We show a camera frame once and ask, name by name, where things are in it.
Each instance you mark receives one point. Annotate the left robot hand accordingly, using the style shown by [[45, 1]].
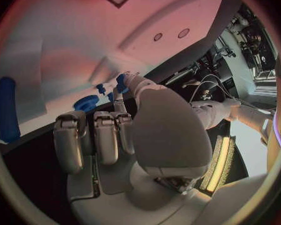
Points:
[[142, 84]]

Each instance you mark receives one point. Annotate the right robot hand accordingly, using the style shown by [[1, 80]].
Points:
[[168, 127]]

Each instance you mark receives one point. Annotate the blue plug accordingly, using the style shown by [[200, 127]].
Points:
[[121, 83]]

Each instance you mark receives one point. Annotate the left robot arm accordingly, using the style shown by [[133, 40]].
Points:
[[215, 112]]

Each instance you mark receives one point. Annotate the white task board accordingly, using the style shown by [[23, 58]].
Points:
[[84, 41]]

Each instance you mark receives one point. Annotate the blue short cylinder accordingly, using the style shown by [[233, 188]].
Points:
[[110, 97]]

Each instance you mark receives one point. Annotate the blue peg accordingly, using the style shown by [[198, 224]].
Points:
[[100, 89]]

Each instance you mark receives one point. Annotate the glowing light bar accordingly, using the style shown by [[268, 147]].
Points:
[[219, 163]]

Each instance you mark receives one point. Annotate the blue long cylinder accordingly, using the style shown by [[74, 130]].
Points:
[[8, 108]]

